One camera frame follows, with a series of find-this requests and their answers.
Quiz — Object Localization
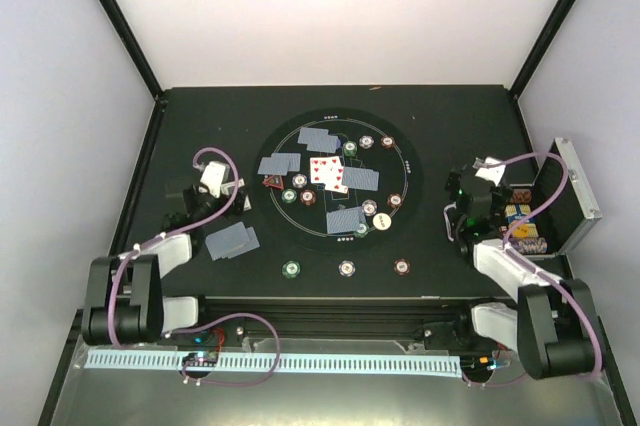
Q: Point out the red triangular button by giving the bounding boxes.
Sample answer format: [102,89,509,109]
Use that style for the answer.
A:
[263,175,284,190]

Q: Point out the brown chips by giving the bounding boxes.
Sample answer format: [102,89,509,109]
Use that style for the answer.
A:
[381,136,395,149]
[299,189,317,206]
[388,194,403,208]

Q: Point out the green chips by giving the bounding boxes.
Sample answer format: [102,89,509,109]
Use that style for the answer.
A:
[342,141,358,157]
[354,223,369,238]
[281,189,297,204]

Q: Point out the brown orange chip stack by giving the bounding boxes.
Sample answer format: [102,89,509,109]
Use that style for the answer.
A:
[394,259,411,276]

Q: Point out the dealt card player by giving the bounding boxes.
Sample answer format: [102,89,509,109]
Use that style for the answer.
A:
[297,127,329,145]
[326,207,366,235]
[271,153,301,175]

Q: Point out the green chip stack source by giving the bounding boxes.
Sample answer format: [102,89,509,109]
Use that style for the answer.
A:
[281,261,301,279]

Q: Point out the face-down card mat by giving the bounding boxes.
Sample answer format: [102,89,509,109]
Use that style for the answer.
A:
[342,167,379,191]

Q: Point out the dealt card top player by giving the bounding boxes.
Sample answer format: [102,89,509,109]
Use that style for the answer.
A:
[297,127,329,145]

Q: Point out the face-up hearts card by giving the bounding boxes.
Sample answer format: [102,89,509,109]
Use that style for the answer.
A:
[309,156,344,184]
[323,167,349,194]

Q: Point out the dealt card bottom player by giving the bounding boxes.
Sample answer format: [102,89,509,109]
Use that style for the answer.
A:
[326,207,366,235]

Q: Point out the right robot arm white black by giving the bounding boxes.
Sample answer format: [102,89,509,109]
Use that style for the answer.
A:
[443,158,604,379]

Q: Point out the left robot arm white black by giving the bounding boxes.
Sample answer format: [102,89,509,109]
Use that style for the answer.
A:
[81,180,246,346]

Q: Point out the boxed card deck in case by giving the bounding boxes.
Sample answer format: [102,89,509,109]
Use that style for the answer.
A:
[504,204,539,239]

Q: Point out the brown chip row in case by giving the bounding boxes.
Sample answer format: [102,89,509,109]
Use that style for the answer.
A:
[510,188,532,204]

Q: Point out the white card box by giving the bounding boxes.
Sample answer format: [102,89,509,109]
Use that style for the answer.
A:
[220,178,251,212]

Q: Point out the purple chip row in case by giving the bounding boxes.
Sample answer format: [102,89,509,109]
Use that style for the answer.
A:
[511,237,548,255]

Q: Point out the aluminium poker case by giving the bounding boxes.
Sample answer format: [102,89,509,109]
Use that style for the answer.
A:
[442,137,601,260]

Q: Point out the white dealer button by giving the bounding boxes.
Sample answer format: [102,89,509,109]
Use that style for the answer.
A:
[372,213,392,231]

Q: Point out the round black poker mat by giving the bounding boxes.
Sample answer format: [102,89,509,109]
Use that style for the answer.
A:
[252,109,424,253]

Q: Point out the left circuit board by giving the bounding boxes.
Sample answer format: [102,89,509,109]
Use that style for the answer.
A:
[182,351,218,367]

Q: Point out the circuit board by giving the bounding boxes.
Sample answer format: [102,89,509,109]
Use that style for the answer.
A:
[182,351,218,367]
[468,355,511,371]

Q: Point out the light blue slotted strip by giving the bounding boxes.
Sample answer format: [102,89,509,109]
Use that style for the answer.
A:
[84,350,462,379]

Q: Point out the right circuit board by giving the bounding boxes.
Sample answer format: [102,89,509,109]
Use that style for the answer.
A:
[468,355,511,371]

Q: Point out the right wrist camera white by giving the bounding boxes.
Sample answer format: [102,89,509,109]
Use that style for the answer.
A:
[473,156,506,186]

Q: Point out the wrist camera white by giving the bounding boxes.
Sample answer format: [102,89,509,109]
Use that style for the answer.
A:
[473,156,506,186]
[199,161,230,198]

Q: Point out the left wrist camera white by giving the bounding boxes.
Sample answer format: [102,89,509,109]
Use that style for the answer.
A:
[199,161,230,198]

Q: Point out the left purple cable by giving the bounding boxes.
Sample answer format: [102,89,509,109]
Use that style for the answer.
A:
[107,146,280,388]

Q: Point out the black aluminium rail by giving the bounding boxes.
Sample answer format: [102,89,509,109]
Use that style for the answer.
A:
[200,297,470,340]

